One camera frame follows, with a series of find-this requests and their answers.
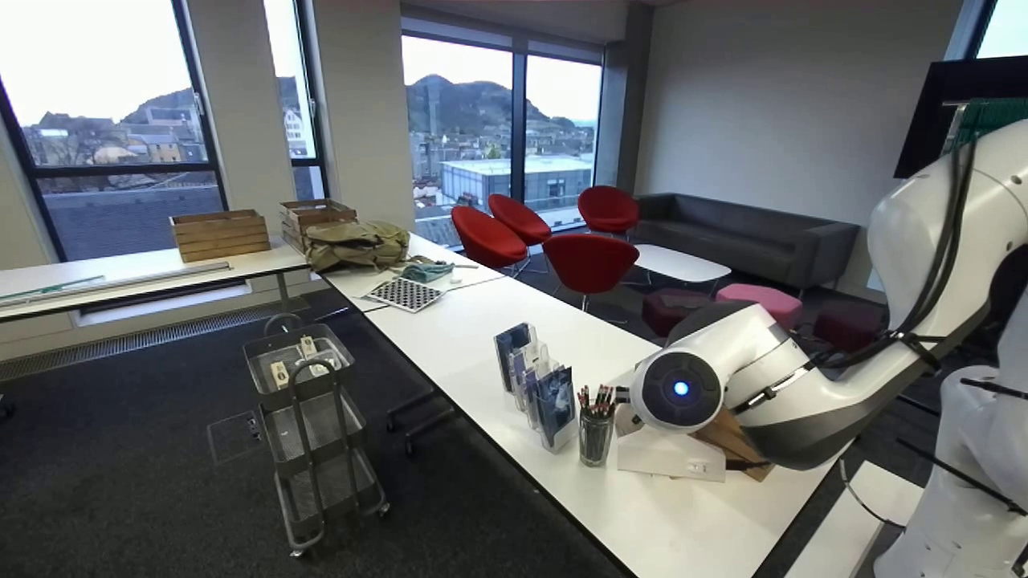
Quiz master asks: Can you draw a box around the white printed brochure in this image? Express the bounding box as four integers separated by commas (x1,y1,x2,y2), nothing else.
509,338,554,417

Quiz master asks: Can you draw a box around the white coffee table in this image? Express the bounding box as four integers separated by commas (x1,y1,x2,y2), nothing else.
634,240,735,289

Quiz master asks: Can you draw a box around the black mesh pencil holder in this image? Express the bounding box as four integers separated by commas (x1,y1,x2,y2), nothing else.
576,412,615,472

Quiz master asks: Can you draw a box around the weathered wooden box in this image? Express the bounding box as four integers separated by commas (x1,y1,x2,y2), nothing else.
278,196,358,253

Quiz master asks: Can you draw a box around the maroon round ottoman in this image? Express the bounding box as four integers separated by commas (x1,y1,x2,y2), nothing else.
808,299,893,353
638,286,720,345

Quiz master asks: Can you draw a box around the pink round ottoman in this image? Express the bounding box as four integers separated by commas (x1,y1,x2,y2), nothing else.
712,280,806,332

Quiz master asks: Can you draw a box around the red lounge chair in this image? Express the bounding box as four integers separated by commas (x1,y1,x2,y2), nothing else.
451,204,529,274
576,183,643,238
485,192,554,247
539,230,643,315

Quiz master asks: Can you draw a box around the teal fabric item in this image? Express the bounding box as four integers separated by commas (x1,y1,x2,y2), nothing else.
396,253,458,286

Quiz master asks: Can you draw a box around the black monitor screen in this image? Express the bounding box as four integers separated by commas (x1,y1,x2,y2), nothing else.
893,55,1028,180

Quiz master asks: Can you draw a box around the metal wire trolley cart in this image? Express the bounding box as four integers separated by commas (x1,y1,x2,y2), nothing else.
242,313,396,561

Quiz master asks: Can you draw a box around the blue patterned box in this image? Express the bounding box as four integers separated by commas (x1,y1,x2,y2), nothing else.
529,364,581,452

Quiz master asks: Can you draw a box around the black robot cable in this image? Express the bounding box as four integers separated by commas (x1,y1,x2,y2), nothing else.
883,137,980,371

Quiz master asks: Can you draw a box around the dark grey sofa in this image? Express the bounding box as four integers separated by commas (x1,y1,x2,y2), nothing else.
635,191,865,299

